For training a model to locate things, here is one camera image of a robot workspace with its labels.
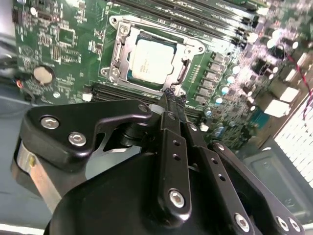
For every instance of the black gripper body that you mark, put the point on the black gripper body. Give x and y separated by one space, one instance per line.
110 200

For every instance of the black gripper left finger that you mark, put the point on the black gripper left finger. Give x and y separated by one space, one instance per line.
73 122

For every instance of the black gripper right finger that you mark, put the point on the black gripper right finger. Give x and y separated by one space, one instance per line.
215 169

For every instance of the metal locking lever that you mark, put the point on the metal locking lever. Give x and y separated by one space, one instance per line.
114 74
184 71

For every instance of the metal socket cover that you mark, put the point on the metal socket cover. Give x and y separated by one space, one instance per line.
129 49

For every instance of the silver square CPU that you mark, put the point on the silver square CPU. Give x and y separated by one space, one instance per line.
151 61

